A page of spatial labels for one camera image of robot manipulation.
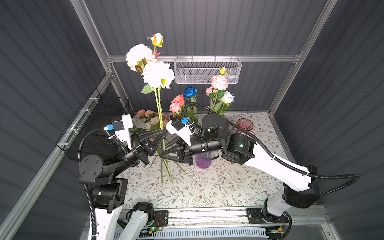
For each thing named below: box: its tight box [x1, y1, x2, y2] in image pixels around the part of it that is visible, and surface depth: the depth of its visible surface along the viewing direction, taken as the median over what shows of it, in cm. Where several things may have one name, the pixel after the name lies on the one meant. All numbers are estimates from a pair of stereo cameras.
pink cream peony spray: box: [205, 66, 229, 115], surface depth 64 cm
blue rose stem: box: [183, 85, 198, 103], surface depth 71 cm
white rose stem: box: [215, 90, 236, 115], surface depth 70 cm
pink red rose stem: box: [170, 94, 185, 106], surface depth 71 cm
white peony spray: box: [125, 32, 175, 183], surface depth 38 cm
